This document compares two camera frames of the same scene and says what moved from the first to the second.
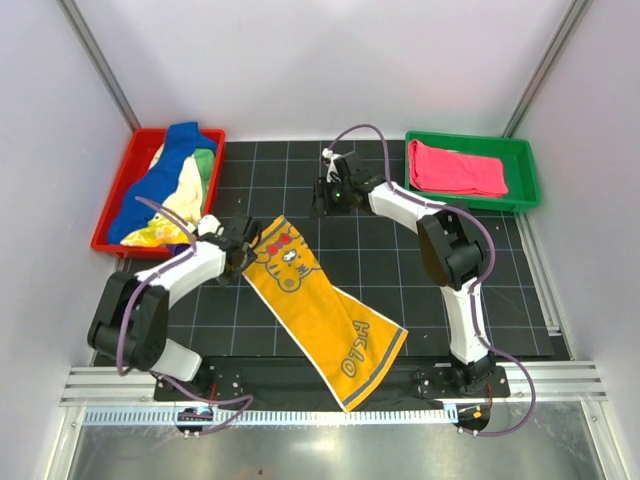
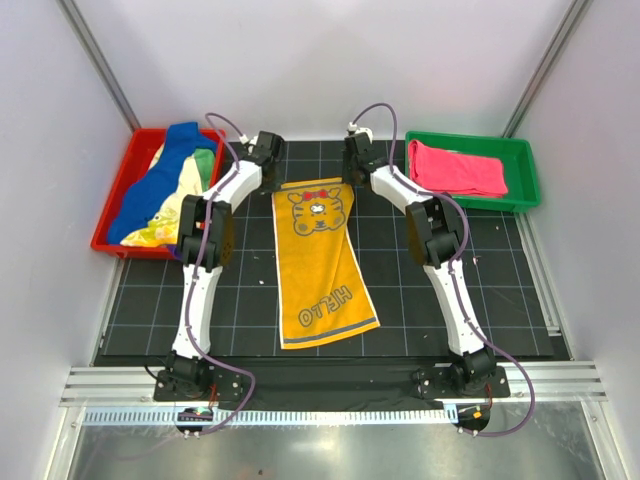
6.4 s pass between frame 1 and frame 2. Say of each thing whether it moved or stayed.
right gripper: moved
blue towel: stayed
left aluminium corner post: stayed
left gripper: moved
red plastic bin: stayed
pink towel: stayed
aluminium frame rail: stayed
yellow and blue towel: moved
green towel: stayed
